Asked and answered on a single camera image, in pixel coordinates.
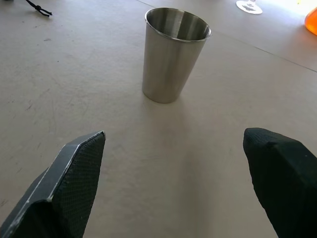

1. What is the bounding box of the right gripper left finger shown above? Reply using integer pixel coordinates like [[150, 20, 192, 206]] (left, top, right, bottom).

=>
[[0, 130, 107, 238]]

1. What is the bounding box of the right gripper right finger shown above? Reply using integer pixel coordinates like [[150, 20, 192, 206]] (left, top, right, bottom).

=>
[[243, 127, 317, 238]]

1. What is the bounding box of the stainless steel cup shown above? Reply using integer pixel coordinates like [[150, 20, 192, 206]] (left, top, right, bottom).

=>
[[142, 7, 212, 104]]

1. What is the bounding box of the black pouch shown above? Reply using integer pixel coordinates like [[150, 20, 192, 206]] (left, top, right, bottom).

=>
[[24, 0, 53, 17]]

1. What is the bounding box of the glass flask with orange liquid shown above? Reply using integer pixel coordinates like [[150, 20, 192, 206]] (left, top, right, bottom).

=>
[[304, 7, 317, 33]]

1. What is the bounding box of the clear champagne glass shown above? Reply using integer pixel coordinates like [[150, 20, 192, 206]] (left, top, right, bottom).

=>
[[235, 0, 263, 15]]

